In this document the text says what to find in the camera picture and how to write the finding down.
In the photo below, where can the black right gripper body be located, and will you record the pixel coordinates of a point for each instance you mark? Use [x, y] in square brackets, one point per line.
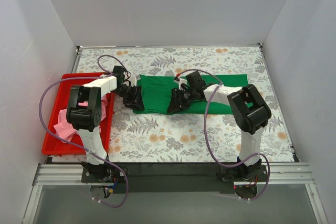
[177, 98]

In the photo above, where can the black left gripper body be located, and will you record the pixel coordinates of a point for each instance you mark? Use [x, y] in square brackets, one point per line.
[134, 98]

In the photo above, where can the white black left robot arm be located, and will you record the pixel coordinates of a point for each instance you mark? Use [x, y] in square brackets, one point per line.
[84, 111]

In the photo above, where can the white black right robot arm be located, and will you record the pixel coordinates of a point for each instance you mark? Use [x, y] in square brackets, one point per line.
[251, 114]

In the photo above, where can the floral patterned table mat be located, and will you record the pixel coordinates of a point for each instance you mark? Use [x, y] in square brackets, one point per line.
[187, 137]

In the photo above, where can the pink t shirt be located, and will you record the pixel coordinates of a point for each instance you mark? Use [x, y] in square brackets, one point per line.
[65, 130]

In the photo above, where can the red plastic bin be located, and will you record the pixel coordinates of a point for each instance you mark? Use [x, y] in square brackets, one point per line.
[53, 146]

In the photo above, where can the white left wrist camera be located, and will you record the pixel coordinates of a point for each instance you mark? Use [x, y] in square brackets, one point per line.
[134, 80]

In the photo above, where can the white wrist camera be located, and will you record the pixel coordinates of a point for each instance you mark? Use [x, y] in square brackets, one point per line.
[182, 83]
[134, 80]

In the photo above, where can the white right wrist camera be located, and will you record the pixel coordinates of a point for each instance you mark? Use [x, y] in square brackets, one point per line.
[182, 83]

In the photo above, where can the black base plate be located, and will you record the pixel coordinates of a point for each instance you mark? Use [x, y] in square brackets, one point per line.
[104, 172]

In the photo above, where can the aluminium frame rail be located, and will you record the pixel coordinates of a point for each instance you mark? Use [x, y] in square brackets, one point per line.
[71, 174]

